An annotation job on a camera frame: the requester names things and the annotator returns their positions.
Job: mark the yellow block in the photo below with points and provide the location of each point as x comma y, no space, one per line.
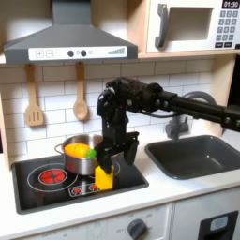
104,182

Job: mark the orange toy carrot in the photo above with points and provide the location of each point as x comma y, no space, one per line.
76,150

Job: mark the steel pot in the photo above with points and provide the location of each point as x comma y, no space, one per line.
78,165

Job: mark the wooden spoon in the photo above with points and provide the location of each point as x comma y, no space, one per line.
81,109

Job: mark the dark grey tap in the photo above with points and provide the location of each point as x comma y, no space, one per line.
175,128

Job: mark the dark grey sink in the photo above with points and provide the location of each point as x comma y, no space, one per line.
193,156

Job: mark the grey stove knob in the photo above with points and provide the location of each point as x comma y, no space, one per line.
137,229

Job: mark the black toy stove top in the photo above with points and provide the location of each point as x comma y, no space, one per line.
40,200

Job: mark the wooden slotted spatula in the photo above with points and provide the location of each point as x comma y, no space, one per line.
33,115

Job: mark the black oven door window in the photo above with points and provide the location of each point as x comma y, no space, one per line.
218,226

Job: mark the wooden kitchen shelf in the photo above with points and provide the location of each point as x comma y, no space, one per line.
187,54

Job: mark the grey range hood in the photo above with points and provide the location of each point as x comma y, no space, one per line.
72,37

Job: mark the white toy microwave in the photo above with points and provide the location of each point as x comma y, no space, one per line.
193,25

